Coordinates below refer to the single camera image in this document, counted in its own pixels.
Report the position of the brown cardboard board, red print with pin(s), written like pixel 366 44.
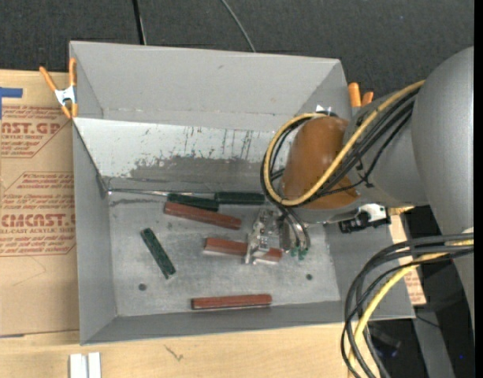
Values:
pixel 32 250

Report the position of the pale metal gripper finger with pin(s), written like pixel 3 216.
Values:
pixel 262 241
pixel 253 256

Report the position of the red-brown block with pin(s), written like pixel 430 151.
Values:
pixel 224 246
pixel 231 301
pixel 201 215

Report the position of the black cylinder on white bracket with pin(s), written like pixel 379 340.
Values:
pixel 363 218

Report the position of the grey metal bin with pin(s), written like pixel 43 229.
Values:
pixel 209 286

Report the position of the dark green flat block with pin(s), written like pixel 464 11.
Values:
pixel 241 198
pixel 192 202
pixel 158 253

